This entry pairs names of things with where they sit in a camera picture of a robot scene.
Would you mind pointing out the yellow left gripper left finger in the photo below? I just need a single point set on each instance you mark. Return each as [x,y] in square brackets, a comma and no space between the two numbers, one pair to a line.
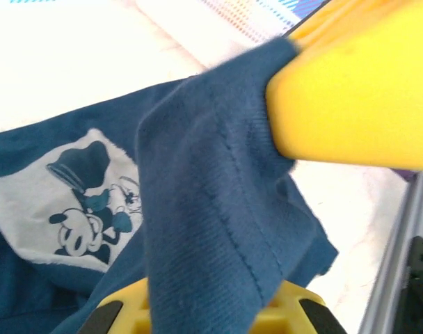
[128,313]

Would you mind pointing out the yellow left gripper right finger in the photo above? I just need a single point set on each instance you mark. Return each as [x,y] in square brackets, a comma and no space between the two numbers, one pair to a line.
[295,320]

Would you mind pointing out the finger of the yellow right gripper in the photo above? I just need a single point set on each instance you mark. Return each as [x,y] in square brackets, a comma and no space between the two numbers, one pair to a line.
[354,104]
[333,14]

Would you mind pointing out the blue t-shirt with cartoon print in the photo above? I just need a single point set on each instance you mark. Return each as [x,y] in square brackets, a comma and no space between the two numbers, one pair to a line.
[215,174]

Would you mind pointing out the white plastic mesh basket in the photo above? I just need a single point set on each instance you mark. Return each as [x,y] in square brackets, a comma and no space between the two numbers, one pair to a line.
[232,21]

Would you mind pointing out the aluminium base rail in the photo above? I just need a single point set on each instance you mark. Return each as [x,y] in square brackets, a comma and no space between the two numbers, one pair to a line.
[389,278]

